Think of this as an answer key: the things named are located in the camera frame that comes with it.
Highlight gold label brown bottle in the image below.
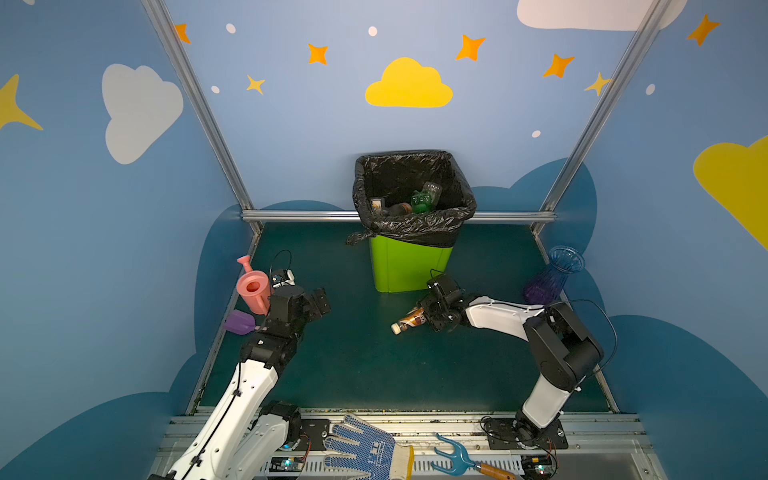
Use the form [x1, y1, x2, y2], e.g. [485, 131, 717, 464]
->
[391, 307, 427, 335]

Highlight green soda bottle yellow cap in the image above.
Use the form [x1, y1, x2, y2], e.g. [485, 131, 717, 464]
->
[410, 190, 435, 214]

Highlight long orange label red-cap bottle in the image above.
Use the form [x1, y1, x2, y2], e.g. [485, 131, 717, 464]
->
[387, 202, 413, 216]

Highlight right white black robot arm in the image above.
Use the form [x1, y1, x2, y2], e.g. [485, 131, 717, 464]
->
[417, 292, 604, 434]

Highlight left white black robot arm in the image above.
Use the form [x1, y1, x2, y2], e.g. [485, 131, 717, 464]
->
[160, 285, 331, 480]

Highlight green plastic waste bin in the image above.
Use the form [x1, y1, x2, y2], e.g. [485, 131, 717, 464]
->
[370, 236, 452, 293]

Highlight black bin liner bag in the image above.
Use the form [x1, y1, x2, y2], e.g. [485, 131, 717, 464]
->
[346, 150, 477, 248]

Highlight pink plastic watering can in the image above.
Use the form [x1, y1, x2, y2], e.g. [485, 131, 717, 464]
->
[236, 255, 272, 316]

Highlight purple toy shovel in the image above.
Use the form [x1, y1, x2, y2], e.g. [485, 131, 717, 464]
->
[224, 310, 260, 336]

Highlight purple translucent plastic vase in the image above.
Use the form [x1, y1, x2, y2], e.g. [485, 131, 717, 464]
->
[523, 245, 585, 305]

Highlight white blue dotted work glove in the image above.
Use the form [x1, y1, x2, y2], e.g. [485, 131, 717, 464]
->
[324, 414, 415, 480]

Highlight teal hand rake tool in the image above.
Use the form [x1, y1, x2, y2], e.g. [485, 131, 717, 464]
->
[430, 433, 518, 480]

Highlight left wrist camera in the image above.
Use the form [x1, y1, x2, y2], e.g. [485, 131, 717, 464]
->
[270, 268, 295, 289]

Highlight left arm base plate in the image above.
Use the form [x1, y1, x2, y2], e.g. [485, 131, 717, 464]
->
[280, 418, 331, 454]

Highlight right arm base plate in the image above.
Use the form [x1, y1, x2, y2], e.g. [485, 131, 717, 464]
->
[480, 412, 569, 450]

